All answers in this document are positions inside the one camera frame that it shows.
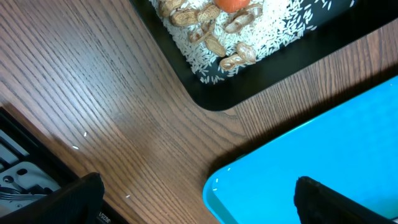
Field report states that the orange carrot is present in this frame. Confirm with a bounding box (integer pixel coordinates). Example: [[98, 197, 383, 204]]
[[214, 0, 250, 13]]

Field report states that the peanuts pile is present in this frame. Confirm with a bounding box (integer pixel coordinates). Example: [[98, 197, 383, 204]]
[[150, 0, 264, 75]]

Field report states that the spilled rice pile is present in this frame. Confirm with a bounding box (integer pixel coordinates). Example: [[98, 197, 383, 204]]
[[149, 0, 357, 85]]

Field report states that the teal serving tray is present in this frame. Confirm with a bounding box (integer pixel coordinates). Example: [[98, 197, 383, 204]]
[[203, 78, 397, 223]]

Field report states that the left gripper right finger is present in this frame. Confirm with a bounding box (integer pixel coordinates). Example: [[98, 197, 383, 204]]
[[294, 176, 394, 224]]

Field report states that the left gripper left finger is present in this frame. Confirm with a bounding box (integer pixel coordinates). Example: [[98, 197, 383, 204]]
[[1, 172, 104, 224]]

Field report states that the black waste tray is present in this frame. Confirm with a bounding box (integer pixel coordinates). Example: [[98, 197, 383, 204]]
[[131, 0, 397, 111]]

